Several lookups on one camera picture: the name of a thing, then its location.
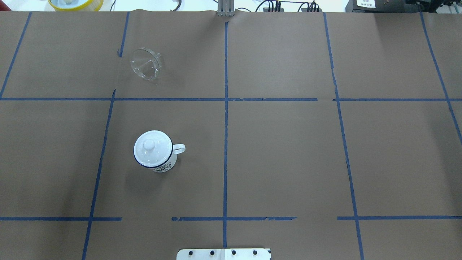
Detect grey metal bracket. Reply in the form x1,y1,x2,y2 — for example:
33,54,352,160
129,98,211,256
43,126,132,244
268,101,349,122
216,0,235,17

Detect black cable connectors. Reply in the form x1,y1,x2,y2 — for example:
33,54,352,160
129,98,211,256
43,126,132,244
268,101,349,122
251,0,322,13

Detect black device with label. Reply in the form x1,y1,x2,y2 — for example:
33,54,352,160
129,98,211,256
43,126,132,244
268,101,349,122
345,0,461,13

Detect yellow rimmed round container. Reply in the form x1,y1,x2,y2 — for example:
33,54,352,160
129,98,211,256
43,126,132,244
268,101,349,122
48,0,104,12

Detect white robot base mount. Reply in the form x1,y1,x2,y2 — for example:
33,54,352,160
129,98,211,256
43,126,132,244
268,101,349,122
176,248,272,260

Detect white enamel mug lid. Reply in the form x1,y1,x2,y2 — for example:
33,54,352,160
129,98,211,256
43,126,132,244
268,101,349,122
133,130,173,168

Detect clear plastic funnel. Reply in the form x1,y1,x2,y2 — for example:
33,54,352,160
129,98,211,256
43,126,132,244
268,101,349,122
129,47,162,81

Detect white enamel mug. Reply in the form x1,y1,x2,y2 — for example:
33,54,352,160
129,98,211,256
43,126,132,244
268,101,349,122
145,142,186,173

